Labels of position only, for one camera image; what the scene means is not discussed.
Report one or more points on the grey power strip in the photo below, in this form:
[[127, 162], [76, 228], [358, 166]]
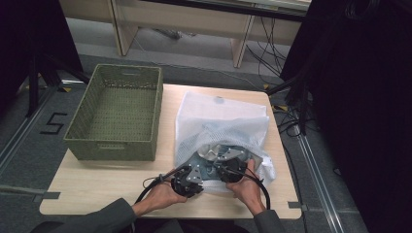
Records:
[[171, 33]]

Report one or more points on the black metal stand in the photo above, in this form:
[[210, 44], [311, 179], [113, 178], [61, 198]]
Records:
[[34, 84], [298, 97]]

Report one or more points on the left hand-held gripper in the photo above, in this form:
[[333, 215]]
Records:
[[188, 183]]

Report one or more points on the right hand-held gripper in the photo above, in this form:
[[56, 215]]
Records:
[[231, 168]]

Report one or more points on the black curtain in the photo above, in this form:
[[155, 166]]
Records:
[[32, 42], [356, 106]]

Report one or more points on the wooden desk frame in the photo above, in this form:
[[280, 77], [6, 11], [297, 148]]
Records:
[[181, 19]]

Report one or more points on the person's right hand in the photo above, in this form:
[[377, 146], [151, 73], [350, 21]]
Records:
[[247, 189]]

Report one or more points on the person's left hand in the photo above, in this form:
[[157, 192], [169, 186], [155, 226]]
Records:
[[163, 195]]

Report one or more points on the green woven basket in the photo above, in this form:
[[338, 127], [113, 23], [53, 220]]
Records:
[[116, 113]]

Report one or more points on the white mesh laundry bag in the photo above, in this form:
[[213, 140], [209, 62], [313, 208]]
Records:
[[223, 119]]

